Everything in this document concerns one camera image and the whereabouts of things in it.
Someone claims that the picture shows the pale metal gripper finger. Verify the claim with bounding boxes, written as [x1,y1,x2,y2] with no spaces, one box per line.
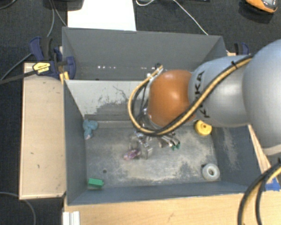
[144,145,154,160]
[130,135,141,151]

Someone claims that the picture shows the purple small toy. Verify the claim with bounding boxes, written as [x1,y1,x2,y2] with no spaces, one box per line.
[123,149,141,161]

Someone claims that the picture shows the grey metal bin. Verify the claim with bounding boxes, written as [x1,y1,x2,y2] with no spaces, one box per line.
[61,26,264,206]

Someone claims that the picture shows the pale blue soft toy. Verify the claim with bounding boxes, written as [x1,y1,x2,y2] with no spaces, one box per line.
[82,119,99,140]

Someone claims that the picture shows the green small block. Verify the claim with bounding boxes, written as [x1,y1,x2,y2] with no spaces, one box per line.
[87,178,105,189]

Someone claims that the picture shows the pale wood flat board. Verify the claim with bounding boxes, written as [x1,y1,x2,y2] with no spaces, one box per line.
[19,62,67,200]

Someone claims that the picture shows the yellow plastic ring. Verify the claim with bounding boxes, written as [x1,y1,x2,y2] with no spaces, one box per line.
[194,120,213,136]

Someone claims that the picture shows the white grey ring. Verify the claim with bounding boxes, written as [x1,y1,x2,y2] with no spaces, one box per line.
[201,163,221,181]

